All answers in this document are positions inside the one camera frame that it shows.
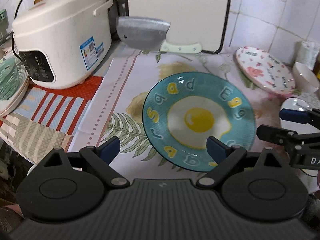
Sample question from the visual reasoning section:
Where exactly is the red striped cloth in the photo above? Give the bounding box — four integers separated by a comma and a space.
1, 76, 103, 164

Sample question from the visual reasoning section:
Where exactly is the large white Morning Honey plate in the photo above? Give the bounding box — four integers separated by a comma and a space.
279, 98, 319, 134

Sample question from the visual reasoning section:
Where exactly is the green plastic strainer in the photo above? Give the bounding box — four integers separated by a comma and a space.
0, 57, 20, 100

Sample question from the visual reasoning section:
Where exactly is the white bunny carrot plate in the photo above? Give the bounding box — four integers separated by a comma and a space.
235, 47, 296, 95

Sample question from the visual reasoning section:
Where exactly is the white cutting board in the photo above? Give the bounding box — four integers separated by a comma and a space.
128, 0, 231, 54

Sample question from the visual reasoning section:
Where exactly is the white salt bag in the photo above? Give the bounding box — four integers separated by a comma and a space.
296, 41, 319, 70

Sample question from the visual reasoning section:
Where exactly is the white rice cooker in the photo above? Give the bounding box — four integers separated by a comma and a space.
12, 0, 113, 89

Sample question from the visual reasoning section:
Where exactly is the white plate under strainer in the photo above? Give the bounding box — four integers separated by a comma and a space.
0, 62, 30, 118

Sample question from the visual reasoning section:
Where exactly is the floral table mat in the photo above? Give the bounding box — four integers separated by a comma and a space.
67, 42, 320, 196

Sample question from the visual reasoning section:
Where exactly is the steel cleaver white handle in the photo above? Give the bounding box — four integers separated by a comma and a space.
116, 16, 202, 54

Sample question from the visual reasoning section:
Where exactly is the white ribbed bowl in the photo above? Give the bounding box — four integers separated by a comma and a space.
292, 62, 319, 93

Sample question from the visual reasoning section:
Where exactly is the teal fried egg plate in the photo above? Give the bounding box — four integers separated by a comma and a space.
142, 72, 256, 172

